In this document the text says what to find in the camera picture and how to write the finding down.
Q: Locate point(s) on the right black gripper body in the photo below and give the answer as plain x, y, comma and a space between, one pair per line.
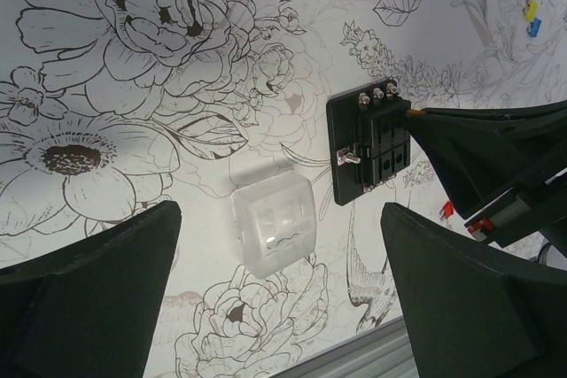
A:
535, 207

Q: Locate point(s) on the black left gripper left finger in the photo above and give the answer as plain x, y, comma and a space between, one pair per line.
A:
90, 309

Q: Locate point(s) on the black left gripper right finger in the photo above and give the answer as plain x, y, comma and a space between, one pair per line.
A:
471, 310

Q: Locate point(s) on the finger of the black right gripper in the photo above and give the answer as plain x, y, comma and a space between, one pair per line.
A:
478, 154

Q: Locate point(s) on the red blade fuse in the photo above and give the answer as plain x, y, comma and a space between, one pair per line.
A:
447, 210

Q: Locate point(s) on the black fuse box base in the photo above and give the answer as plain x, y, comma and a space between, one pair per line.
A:
368, 140

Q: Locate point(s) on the blue blade fuse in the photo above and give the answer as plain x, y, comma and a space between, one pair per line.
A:
533, 28

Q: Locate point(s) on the yellow blade fuse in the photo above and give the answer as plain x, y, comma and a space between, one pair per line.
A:
530, 10

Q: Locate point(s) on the clear fuse box cover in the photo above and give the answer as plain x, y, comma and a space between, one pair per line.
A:
276, 222

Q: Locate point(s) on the floral printed table mat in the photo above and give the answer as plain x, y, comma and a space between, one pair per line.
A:
110, 107

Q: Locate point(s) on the aluminium frame rail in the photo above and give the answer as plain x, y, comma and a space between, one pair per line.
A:
384, 351

